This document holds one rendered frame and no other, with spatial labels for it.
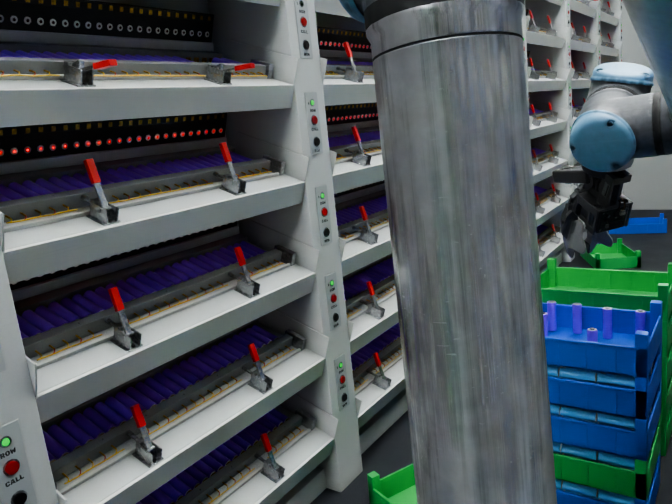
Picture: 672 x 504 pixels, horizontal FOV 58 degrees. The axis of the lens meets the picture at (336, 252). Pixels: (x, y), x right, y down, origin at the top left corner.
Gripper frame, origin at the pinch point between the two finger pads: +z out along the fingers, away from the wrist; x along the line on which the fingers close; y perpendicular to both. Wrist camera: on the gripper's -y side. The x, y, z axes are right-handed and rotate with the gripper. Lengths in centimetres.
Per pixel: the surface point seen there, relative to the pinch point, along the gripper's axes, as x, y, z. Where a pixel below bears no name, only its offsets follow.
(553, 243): 82, -116, 101
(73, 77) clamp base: -81, -5, -47
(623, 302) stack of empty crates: 14.7, -0.1, 19.4
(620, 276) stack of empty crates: 26.3, -14.7, 26.6
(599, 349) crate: -6.6, 18.5, 8.2
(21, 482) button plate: -97, 28, -10
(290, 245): -54, -21, -1
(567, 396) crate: -11.3, 18.7, 18.9
